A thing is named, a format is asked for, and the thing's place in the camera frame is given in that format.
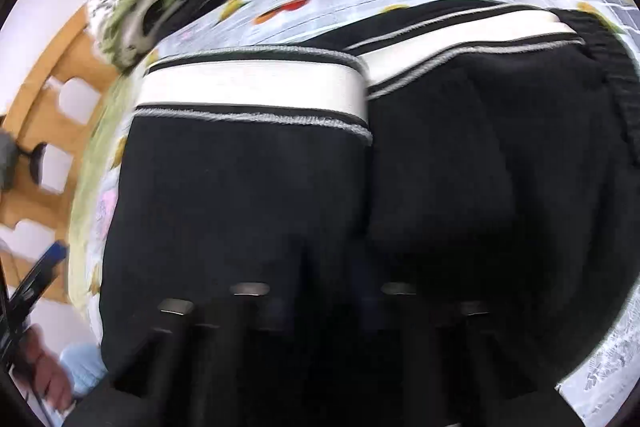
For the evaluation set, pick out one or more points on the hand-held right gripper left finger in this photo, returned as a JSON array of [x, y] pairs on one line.
[[240, 312]]

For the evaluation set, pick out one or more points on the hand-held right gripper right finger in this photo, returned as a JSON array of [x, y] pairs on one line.
[[405, 312]]

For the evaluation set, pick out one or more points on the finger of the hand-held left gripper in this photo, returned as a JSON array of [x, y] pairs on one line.
[[42, 269]]

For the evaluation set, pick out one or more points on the black pants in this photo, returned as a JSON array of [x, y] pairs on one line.
[[250, 182]]

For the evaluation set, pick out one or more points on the person's left hand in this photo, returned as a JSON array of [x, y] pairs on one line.
[[47, 372]]

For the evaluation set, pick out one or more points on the person's blue jeans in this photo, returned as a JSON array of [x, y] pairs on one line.
[[82, 367]]

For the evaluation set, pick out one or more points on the wooden bed frame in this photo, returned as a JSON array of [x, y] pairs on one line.
[[60, 57]]

